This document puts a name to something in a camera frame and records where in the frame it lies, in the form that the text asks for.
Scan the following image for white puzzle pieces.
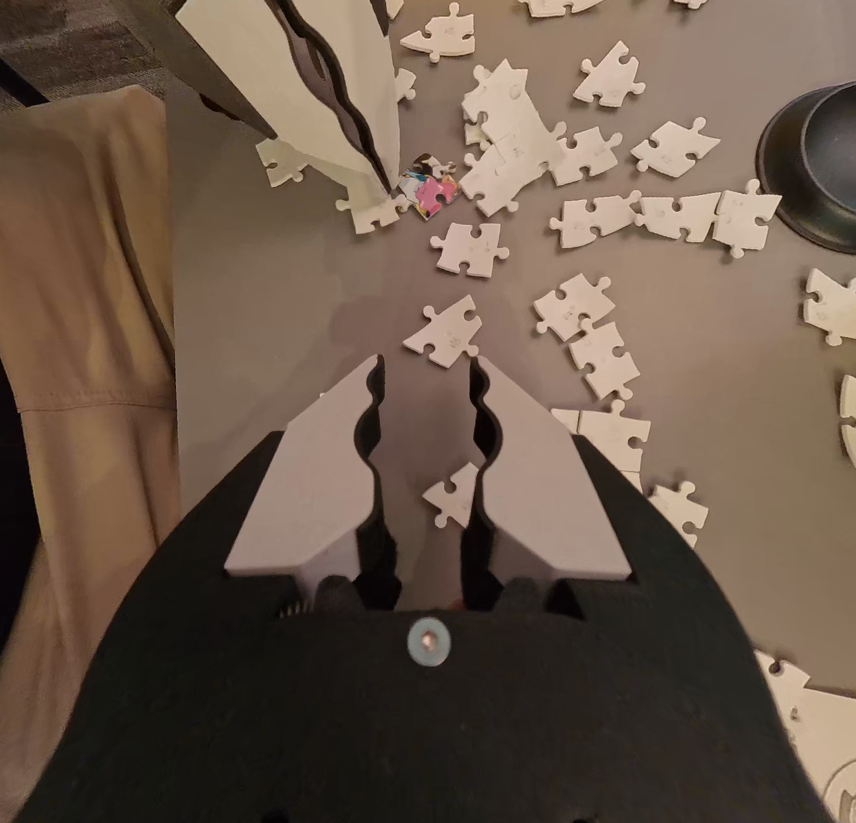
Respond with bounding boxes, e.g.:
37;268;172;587
257;0;856;724

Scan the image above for black chair leg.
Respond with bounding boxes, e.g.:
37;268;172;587
0;57;51;105

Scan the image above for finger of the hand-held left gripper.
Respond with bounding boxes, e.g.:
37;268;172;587
273;0;401;199
174;0;392;202

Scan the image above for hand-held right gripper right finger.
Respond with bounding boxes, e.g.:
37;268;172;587
467;356;634;586

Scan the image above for colourful pink puzzle piece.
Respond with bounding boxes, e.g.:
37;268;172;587
399;154;462;222

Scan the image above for white two-knob puzzle piece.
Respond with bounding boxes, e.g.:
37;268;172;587
430;222;510;280

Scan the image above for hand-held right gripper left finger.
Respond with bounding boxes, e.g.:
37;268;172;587
224;354;387;590

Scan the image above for person's beige trousers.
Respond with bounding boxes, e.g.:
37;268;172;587
0;87;181;704

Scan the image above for black round stand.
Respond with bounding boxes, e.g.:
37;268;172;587
756;81;856;255

